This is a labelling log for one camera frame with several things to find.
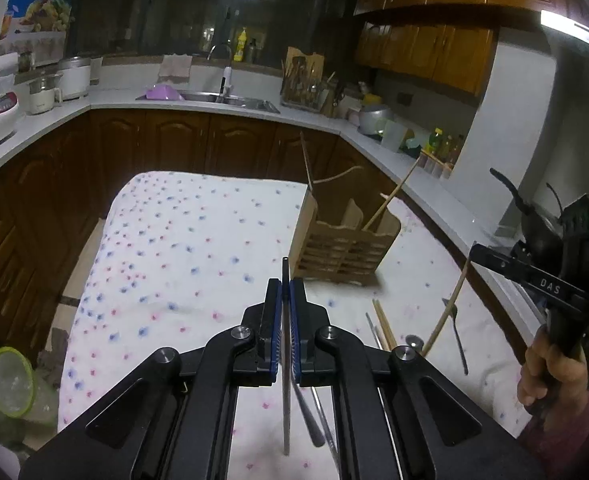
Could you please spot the silver pot on counter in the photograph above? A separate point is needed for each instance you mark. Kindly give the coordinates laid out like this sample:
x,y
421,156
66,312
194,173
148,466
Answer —
x,y
373,118

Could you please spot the person's right hand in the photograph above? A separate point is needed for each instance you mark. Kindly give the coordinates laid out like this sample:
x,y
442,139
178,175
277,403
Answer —
x,y
558,381

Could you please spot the steel chopstick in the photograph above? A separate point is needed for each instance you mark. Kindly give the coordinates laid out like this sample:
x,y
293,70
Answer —
x,y
326,428
286,366
374,332

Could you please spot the lower wooden cabinets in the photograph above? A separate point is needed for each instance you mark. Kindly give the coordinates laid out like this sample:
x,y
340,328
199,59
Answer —
x,y
54,191

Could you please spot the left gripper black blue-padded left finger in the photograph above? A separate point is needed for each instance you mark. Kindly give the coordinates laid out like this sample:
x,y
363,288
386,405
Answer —
x,y
172,416

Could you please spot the large steel fork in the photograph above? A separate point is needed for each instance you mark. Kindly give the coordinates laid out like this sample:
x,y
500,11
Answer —
x,y
307,414

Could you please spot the purple basin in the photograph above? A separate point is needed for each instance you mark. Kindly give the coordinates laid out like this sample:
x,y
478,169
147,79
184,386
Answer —
x,y
163,92

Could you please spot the steel spoon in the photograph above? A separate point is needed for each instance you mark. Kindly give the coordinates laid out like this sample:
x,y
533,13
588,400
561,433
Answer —
x,y
415,342

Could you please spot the white pot with lid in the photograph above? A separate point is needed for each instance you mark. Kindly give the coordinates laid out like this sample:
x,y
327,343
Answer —
x,y
74,78

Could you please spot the wooden cabinets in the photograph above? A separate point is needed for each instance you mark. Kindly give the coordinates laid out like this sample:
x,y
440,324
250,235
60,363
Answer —
x,y
54,191
449,43

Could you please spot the fruit poster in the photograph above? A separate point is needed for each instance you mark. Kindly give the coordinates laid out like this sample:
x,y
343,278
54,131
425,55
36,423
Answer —
x,y
39,27

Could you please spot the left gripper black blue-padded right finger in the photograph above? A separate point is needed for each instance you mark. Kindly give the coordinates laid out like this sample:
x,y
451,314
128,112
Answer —
x,y
396,416

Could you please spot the small white cooker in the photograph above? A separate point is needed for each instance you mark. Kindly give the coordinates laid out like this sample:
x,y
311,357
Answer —
x,y
44,93

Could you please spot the countertop utensil rack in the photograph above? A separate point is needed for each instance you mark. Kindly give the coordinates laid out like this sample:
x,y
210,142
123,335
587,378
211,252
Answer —
x,y
303,84

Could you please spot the wooden utensil holder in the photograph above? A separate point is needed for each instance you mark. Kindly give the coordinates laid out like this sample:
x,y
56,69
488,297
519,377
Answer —
x,y
332,243

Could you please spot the yellow detergent bottle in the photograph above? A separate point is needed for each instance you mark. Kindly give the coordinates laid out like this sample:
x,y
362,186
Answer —
x,y
240,45

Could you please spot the small steel fork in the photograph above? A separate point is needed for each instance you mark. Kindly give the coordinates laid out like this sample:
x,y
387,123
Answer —
x,y
453,316

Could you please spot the upper wooden cabinets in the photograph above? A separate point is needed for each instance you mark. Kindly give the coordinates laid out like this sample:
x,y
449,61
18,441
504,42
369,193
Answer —
x,y
449,43

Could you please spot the black wok with lid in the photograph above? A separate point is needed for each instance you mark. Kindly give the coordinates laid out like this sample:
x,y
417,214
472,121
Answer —
x,y
542,241

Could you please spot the green lidded container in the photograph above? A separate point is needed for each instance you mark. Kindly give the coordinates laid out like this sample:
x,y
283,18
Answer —
x,y
24,394

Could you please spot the yellow oil bottle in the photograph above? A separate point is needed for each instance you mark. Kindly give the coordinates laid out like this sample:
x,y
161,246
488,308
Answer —
x,y
435,142

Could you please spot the floral white tablecloth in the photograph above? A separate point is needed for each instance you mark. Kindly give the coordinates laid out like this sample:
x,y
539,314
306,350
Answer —
x,y
182,255

